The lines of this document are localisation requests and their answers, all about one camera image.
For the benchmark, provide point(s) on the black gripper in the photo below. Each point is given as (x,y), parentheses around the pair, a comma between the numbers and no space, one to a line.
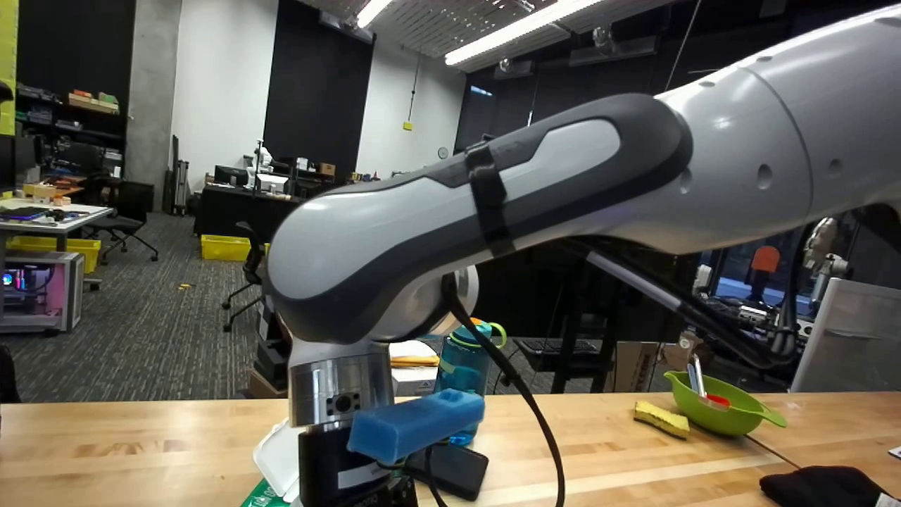
(336,478)

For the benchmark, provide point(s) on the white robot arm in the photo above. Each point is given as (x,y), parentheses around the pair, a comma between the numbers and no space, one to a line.
(757,147)

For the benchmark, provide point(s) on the green plastic bowl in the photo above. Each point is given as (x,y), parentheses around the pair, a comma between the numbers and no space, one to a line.
(741,418)

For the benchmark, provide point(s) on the green wet wipes pack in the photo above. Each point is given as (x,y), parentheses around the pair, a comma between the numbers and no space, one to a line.
(275,464)

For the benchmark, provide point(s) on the blue water bottle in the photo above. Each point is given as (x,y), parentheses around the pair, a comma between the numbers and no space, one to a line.
(461,366)

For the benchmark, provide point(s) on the black office chair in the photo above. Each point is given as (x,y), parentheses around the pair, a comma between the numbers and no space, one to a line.
(252,273)

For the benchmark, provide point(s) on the yellow storage bin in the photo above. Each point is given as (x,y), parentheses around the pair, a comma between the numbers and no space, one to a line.
(223,249)

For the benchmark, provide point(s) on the black monitor on stand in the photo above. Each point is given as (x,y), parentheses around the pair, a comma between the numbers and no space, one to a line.
(568,319)

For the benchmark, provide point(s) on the computer case with lights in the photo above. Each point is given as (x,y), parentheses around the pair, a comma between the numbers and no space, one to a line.
(39,295)

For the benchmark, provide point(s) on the black cloth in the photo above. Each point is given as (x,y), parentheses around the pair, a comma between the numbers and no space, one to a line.
(824,488)

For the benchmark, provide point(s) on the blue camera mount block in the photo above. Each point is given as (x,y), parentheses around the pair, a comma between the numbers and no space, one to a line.
(394,433)

